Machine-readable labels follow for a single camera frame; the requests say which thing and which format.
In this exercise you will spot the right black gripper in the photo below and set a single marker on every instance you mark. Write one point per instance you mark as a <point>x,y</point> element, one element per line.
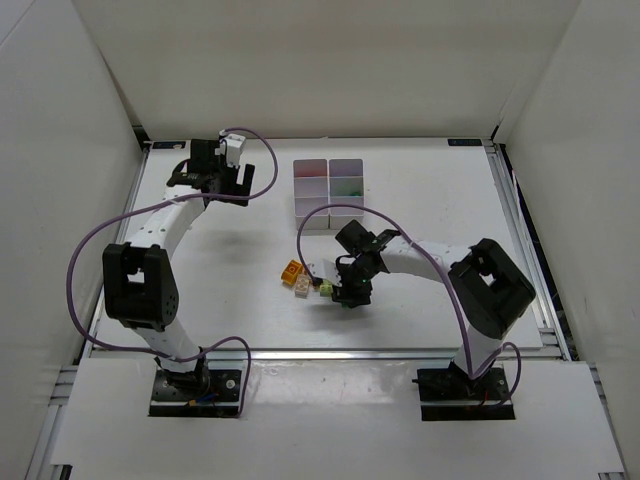
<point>347,288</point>

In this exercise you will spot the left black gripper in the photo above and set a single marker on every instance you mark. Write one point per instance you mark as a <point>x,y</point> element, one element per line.
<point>239,185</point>

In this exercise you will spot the red curved lego brick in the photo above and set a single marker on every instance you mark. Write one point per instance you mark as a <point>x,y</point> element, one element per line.
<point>309,173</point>

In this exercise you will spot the orange lego brick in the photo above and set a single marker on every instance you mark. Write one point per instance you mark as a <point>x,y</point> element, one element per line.
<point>291,272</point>

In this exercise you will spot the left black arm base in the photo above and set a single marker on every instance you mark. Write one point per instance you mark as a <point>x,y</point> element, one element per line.
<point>219,397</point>

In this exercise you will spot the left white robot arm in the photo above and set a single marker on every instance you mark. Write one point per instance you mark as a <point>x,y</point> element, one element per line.
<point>139,286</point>

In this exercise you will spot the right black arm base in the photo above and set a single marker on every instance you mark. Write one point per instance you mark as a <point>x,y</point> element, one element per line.
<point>447,394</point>

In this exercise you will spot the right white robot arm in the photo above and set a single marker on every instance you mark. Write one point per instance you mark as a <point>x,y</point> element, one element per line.
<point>489,289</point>

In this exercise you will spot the light green lego brick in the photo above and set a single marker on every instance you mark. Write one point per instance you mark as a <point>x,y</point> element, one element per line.
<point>326,290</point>

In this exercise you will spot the cream lego brick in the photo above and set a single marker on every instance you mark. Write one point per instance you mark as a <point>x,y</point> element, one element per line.
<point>302,286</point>

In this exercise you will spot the left white divided container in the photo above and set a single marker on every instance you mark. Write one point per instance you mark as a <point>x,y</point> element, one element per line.
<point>309,193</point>

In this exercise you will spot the white divided container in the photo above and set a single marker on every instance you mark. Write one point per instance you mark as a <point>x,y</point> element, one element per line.
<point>309,193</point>
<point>347,173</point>

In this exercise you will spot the right white divided container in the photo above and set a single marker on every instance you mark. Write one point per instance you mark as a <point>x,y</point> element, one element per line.
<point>347,173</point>

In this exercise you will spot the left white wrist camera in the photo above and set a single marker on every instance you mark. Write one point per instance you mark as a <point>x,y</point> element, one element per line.
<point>231,147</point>

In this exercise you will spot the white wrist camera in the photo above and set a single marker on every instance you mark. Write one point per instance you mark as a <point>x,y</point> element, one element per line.
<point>231,147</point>
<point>324,270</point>

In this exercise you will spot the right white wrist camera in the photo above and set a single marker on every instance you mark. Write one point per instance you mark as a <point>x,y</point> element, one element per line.
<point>324,270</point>

